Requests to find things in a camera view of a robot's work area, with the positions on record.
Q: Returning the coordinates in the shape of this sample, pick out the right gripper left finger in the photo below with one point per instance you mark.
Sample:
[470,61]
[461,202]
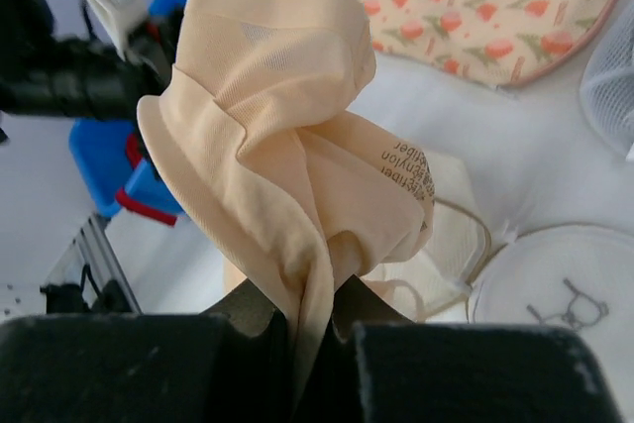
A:
[252,360]

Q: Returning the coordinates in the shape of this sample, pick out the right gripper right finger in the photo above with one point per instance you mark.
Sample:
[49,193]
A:
[356,306]

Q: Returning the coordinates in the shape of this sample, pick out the beige bra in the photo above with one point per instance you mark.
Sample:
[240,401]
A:
[255,139]

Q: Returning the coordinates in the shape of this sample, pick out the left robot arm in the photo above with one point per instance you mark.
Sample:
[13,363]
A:
[44,76]

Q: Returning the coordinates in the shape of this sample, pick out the floral laundry bag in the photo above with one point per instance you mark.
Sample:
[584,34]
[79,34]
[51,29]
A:
[491,42]

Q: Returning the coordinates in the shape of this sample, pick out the white mesh cylinder bag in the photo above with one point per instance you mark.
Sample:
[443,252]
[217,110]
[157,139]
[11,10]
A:
[606,90]

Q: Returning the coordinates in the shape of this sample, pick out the blue plastic bin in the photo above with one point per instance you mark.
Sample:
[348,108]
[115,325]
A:
[98,146]

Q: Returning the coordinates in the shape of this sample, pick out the aluminium mounting rail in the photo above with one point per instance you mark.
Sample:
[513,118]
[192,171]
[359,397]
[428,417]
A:
[88,278]

